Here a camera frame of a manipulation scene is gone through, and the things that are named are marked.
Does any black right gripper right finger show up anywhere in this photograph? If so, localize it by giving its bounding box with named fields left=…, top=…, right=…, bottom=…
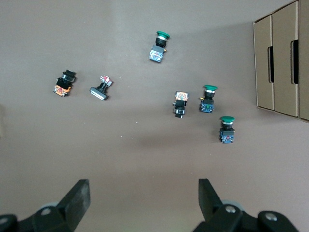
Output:
left=193, top=178, right=300, bottom=232

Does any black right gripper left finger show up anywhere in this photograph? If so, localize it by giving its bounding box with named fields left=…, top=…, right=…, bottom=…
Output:
left=0, top=178, right=91, bottom=232

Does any green mushroom push button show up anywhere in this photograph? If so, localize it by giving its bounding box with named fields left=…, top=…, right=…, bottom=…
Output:
left=198, top=84, right=218, bottom=114
left=148, top=30, right=170, bottom=64
left=218, top=116, right=236, bottom=145

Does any brown cardboard box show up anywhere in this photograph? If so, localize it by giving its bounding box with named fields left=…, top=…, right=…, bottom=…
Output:
left=253, top=14, right=276, bottom=111
left=298, top=0, right=309, bottom=121
left=272, top=1, right=300, bottom=118

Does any beige black switch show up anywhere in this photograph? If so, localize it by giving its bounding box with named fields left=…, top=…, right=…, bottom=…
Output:
left=172, top=90, right=190, bottom=120

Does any black switch red tip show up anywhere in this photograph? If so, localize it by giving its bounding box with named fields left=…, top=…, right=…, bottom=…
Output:
left=89, top=75, right=113, bottom=101

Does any black selector switch orange block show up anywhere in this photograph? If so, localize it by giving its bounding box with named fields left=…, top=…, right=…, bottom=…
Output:
left=52, top=69, right=77, bottom=98

